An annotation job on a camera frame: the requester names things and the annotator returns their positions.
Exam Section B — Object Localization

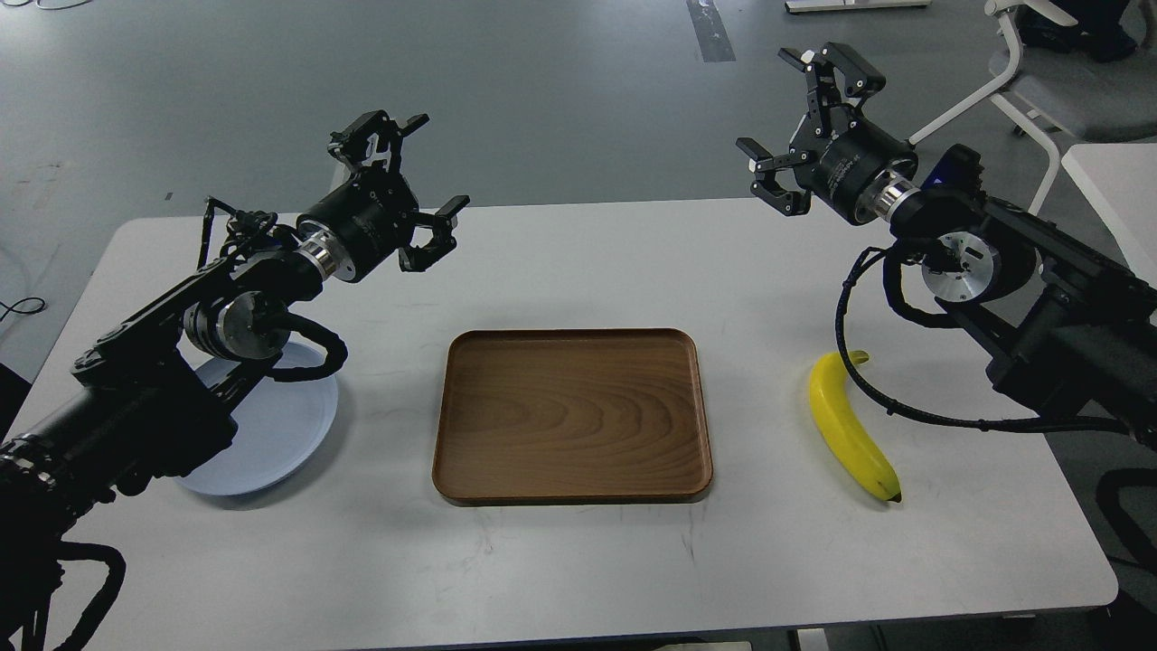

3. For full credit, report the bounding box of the white furniture base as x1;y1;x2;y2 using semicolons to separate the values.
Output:
784;0;933;15

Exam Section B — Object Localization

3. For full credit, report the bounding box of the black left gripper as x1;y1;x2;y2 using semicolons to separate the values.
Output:
296;110;471;283

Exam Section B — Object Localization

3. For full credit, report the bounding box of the brown wooden tray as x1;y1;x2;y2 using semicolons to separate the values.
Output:
432;328;714;506

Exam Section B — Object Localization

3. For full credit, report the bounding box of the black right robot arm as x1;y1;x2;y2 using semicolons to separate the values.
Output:
737;42;1156;447

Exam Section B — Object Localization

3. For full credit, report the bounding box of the white side table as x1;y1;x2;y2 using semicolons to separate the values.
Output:
1061;143;1156;284

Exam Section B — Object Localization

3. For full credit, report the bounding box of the light blue plate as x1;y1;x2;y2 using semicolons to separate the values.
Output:
174;375;340;497

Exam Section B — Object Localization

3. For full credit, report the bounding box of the white office chair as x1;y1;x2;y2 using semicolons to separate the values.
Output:
908;1;1156;213

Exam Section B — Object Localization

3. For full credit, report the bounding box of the yellow banana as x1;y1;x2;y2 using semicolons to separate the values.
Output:
805;352;902;504

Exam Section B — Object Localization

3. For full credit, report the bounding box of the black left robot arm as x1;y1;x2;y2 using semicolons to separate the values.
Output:
1;110;467;650

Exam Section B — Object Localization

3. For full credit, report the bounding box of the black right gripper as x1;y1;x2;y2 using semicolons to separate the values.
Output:
736;42;918;225

